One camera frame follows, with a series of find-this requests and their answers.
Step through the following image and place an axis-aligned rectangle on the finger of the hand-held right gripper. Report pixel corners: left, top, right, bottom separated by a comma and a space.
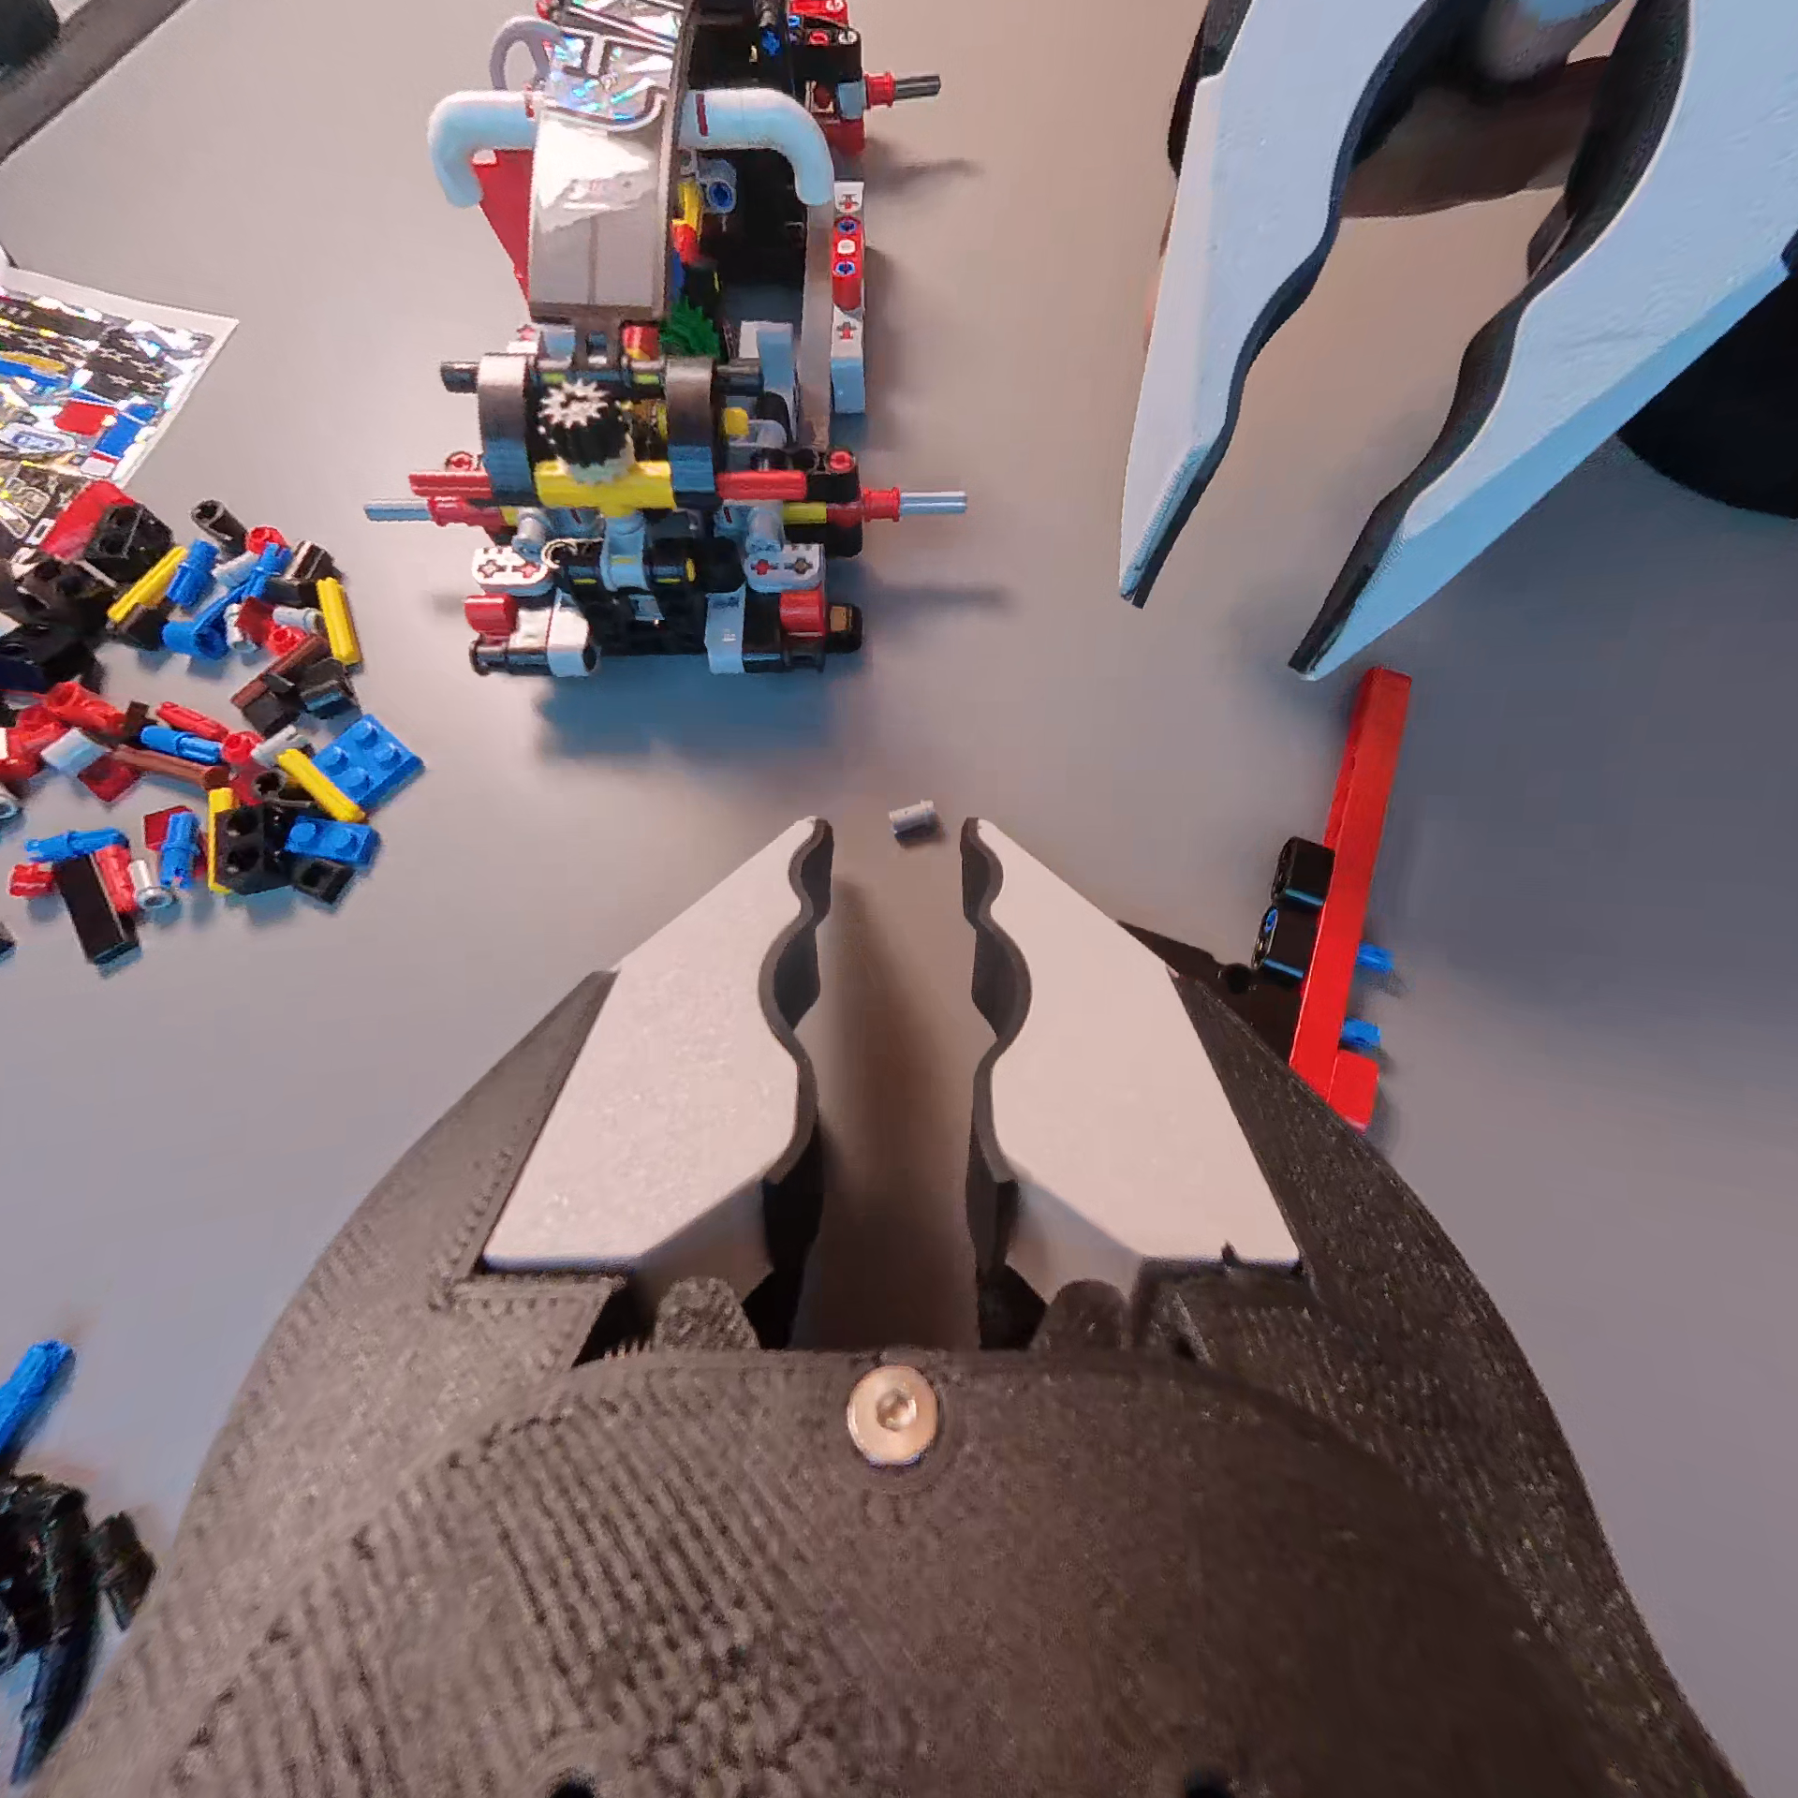
1288, 0, 1798, 684
1119, 0, 1423, 608

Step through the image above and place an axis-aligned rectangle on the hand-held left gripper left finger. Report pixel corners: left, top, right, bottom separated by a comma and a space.
478, 817, 837, 1315

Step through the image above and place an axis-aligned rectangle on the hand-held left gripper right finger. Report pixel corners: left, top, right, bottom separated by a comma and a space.
958, 817, 1305, 1315

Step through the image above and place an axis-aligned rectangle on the red black lego beam assembly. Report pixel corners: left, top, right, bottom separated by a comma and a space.
1250, 667, 1413, 1133

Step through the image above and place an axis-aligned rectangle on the lego race car model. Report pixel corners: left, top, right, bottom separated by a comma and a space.
367, 0, 972, 684

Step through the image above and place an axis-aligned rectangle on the pile of mixed lego pieces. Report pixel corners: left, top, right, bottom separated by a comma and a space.
0, 477, 423, 972

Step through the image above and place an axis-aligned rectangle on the person's right hand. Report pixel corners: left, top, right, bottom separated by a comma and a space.
1339, 53, 1605, 219

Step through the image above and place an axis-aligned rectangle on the pile of black blue pins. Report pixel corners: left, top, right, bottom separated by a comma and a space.
0, 1340, 158, 1785

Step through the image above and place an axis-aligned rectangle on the holographic sticker sheet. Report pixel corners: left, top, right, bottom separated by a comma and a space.
0, 247, 240, 564

